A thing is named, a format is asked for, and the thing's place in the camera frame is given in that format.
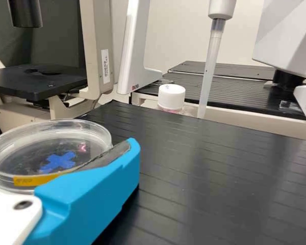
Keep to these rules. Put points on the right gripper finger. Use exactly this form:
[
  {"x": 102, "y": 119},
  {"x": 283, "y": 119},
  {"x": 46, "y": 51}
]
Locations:
[{"x": 91, "y": 194}]

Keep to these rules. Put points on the petri dish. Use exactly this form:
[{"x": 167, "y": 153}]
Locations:
[{"x": 28, "y": 143}]

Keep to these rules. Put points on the white-capped bottle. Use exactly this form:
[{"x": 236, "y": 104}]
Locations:
[{"x": 171, "y": 94}]

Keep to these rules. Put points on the cream microscope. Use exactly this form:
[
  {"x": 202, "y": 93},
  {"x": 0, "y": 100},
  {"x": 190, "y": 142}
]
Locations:
[{"x": 97, "y": 38}]

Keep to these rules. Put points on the pipette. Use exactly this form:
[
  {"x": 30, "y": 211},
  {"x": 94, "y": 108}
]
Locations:
[{"x": 219, "y": 7}]

